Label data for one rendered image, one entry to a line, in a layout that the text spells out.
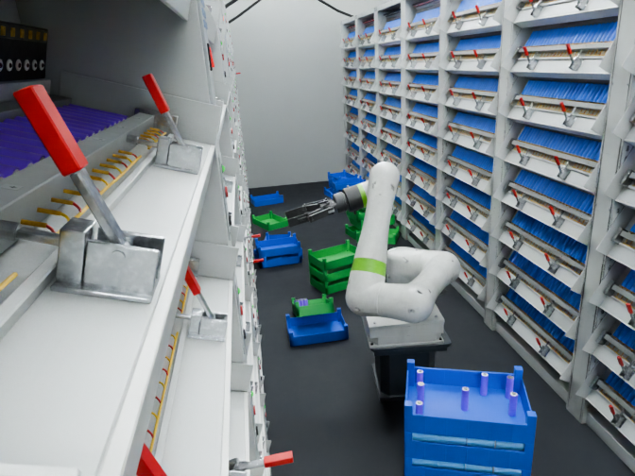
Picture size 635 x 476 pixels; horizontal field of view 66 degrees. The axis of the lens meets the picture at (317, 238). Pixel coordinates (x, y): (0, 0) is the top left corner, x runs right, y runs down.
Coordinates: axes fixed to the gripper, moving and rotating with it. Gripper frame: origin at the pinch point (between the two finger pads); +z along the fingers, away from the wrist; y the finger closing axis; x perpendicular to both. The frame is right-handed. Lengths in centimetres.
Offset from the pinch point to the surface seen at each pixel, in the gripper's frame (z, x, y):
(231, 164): 12, 33, -40
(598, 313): -90, -54, -40
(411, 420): -11, -32, -82
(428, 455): -13, -43, -83
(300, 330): 14, -80, 56
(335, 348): -1, -83, 34
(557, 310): -90, -65, -16
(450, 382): -27, -38, -67
